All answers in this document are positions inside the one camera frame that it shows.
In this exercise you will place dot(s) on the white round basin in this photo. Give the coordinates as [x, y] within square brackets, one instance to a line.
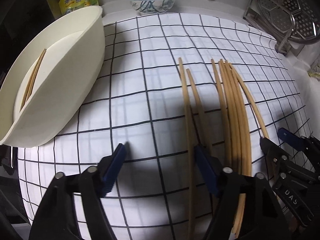
[75, 45]

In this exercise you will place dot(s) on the perforated steel steamer plate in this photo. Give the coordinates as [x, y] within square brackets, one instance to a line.
[302, 16]

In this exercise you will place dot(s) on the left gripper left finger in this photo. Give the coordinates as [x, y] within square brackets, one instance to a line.
[56, 216]

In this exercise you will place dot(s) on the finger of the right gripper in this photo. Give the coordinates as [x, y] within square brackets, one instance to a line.
[298, 143]
[273, 154]

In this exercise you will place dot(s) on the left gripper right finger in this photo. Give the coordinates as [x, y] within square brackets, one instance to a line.
[263, 217]

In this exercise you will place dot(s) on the checkered white cloth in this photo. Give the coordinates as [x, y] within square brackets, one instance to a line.
[138, 99]

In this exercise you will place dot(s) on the steel dish rack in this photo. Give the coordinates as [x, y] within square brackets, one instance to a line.
[274, 19]

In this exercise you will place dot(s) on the bottom floral bowl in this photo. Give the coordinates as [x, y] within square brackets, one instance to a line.
[152, 6]

